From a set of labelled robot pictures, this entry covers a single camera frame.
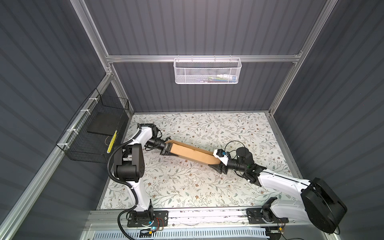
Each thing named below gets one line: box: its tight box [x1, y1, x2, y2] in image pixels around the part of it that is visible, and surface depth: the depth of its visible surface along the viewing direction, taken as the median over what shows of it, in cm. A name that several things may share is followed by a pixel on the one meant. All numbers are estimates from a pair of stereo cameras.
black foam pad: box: [87, 110, 124, 136], surface depth 77 cm
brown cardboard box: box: [164, 140, 221, 165], surface depth 77 cm
